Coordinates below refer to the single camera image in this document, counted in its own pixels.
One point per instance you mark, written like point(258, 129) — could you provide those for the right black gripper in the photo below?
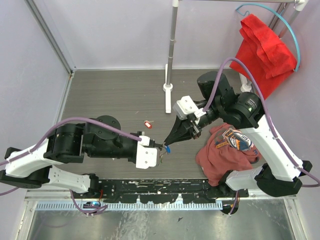
point(183, 130)

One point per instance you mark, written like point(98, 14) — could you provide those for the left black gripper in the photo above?
point(155, 145)

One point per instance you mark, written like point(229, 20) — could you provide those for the blue tagged key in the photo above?
point(167, 148)

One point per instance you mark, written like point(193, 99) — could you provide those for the metal keyring with keys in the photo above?
point(162, 154)

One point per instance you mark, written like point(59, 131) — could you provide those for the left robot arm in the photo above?
point(68, 142)

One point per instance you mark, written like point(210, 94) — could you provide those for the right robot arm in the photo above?
point(279, 176)

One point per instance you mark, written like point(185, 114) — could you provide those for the red tagged key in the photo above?
point(148, 124)

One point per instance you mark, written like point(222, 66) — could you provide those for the black mounting plate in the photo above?
point(157, 191)

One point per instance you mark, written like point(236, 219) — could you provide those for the white pole base foot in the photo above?
point(167, 88)

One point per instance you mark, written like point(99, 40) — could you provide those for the maroon printed t-shirt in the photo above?
point(226, 149)

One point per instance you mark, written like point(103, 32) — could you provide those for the red cloth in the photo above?
point(265, 55)

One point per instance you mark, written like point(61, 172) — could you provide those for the metal rack pole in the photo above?
point(175, 5)

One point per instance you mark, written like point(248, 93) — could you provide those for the blue clothes hanger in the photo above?
point(287, 25)

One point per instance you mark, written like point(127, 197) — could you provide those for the aluminium corner profile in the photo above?
point(42, 15)

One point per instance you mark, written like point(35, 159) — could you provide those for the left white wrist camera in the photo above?
point(146, 157)

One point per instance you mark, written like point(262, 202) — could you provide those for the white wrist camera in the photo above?
point(185, 107)
point(146, 157)

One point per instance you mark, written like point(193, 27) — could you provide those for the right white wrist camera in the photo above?
point(185, 107)

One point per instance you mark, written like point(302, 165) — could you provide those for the slotted cable duct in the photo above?
point(175, 206)

